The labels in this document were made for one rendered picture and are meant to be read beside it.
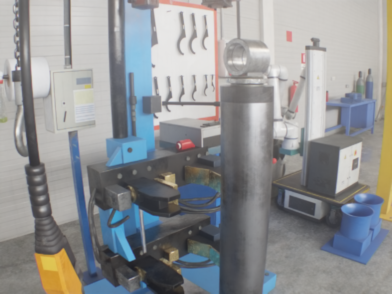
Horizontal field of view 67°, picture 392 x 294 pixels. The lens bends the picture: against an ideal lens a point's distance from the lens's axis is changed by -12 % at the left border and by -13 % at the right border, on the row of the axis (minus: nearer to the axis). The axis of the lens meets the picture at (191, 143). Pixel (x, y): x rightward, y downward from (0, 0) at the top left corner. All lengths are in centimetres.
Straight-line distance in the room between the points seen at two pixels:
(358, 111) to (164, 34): 551
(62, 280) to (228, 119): 82
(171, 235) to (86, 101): 101
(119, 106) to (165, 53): 233
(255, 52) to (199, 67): 316
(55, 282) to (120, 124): 115
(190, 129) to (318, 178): 173
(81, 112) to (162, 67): 196
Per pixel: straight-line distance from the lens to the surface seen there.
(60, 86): 214
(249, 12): 534
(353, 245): 301
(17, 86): 82
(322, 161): 332
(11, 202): 343
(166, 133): 221
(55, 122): 214
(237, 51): 136
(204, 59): 447
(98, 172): 160
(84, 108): 221
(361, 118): 827
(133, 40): 190
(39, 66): 209
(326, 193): 338
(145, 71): 194
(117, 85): 176
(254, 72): 129
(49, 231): 75
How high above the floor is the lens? 154
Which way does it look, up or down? 13 degrees down
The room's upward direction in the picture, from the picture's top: 1 degrees counter-clockwise
